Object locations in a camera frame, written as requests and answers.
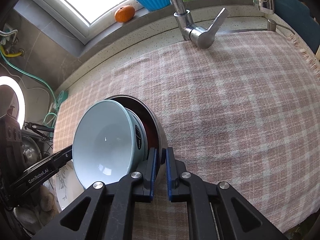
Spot black ring light tripod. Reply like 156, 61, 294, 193
24, 121, 55, 140

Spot yellow gas pipe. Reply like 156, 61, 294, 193
0, 44, 25, 58

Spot white ring light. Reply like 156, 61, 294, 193
0, 76, 25, 128

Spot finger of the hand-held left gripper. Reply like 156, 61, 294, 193
46, 144, 74, 171

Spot blue knife holder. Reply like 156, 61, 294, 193
274, 0, 320, 22

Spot pale garlic bulbs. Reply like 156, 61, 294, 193
14, 185, 54, 227

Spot white grey leaf plate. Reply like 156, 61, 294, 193
54, 164, 87, 212

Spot chrome kitchen faucet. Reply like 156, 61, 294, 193
161, 0, 229, 50

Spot orange mandarin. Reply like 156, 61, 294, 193
115, 5, 136, 23

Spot large stainless steel bowl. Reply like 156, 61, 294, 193
102, 94, 168, 180

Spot steel pot lid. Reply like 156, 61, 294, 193
21, 134, 43, 166

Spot small red steel bowl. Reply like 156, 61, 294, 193
139, 110, 160, 148

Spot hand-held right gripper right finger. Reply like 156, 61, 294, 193
166, 147, 288, 240

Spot white framed window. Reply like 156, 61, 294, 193
25, 0, 250, 39

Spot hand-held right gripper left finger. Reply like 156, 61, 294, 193
32, 148, 157, 240

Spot green hose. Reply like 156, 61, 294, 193
0, 52, 68, 131

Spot braided metal hose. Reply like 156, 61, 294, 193
0, 29, 18, 44

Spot light blue ceramic bowl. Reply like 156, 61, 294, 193
72, 99, 148, 190

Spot pink plaid cloth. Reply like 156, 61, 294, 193
52, 31, 320, 234

